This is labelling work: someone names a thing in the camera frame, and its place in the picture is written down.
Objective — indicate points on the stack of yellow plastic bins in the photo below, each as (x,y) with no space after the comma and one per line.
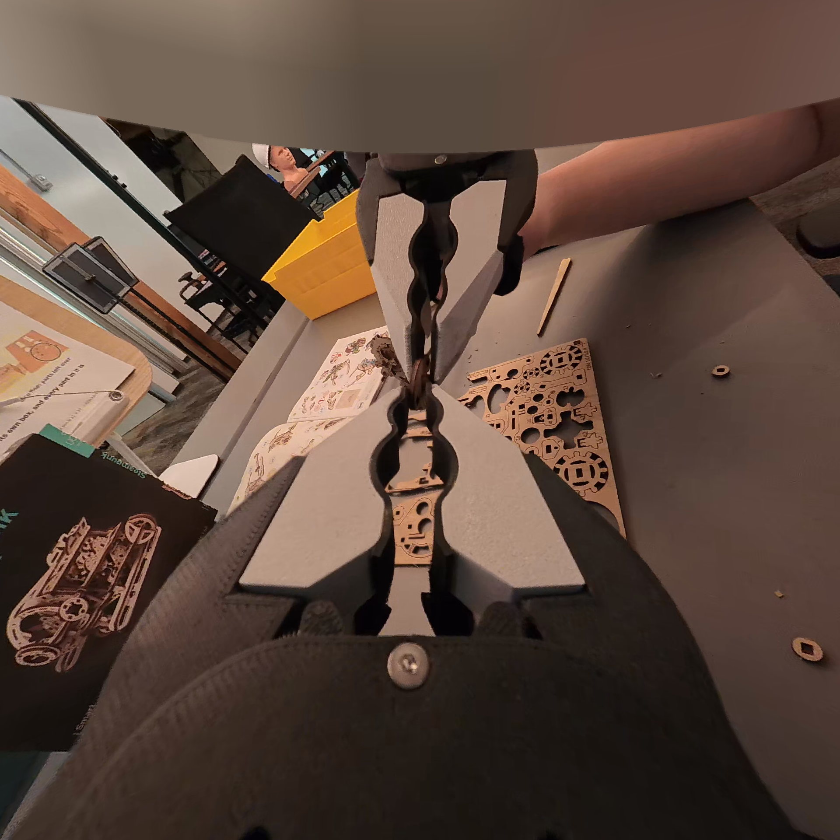
(315,275)

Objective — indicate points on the white hard hat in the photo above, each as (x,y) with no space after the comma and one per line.
(262,152)

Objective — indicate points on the flat wooden frame part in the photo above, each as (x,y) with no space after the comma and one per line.
(387,358)

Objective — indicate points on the black metal furniture frame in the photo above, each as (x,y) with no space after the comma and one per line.
(226,282)

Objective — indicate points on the black model kit box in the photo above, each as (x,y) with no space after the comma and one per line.
(98,558)

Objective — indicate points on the laser-cut plywood parts sheet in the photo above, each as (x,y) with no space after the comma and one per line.
(564,420)

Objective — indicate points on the black office chair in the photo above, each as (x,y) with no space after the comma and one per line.
(823,233)

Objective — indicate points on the black framed sign holder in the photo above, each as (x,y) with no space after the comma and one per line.
(85,275)

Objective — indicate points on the black panel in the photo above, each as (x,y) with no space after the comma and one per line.
(243,210)

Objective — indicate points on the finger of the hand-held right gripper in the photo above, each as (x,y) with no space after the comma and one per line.
(394,262)
(476,275)

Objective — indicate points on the thin wooden stick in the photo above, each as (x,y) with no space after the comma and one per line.
(554,295)

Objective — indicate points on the large wooden washer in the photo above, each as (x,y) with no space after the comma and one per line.
(796,649)

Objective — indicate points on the white cardboard piece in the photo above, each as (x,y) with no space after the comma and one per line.
(190,472)

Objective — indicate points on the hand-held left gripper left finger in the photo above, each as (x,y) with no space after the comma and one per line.
(308,525)

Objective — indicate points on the printed paper poster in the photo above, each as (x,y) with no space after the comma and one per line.
(52,394)

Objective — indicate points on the light wooden board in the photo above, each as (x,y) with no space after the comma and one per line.
(141,377)

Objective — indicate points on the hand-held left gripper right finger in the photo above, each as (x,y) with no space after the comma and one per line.
(512,525)

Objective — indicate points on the brown wooden desk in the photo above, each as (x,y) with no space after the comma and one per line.
(308,178)

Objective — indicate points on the grey wall outlet box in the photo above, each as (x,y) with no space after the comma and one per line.
(40,182)

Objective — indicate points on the person's right forearm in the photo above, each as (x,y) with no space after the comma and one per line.
(656,177)

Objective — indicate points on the mannequin head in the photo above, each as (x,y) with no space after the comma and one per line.
(285,161)

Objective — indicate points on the illustrated instruction booklet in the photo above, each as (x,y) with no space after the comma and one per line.
(328,387)

